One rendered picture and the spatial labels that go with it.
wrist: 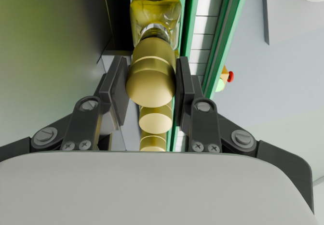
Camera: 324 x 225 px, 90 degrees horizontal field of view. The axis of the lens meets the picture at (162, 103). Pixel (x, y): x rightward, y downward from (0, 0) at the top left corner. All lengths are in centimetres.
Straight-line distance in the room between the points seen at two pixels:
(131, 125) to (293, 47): 77
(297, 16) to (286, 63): 24
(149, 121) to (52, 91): 12
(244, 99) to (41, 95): 96
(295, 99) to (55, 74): 115
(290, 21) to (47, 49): 77
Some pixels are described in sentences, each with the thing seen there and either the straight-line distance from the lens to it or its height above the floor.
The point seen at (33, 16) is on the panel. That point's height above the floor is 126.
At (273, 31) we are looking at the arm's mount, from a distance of 80.
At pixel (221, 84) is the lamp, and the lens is 55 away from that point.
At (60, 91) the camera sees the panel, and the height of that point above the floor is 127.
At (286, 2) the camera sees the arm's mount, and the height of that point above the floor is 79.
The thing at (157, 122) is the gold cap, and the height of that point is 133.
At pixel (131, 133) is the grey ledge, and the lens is 68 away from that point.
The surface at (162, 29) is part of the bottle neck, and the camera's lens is 17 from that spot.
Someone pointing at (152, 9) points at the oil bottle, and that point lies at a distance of 18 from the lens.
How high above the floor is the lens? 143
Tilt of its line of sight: 45 degrees down
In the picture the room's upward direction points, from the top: 179 degrees counter-clockwise
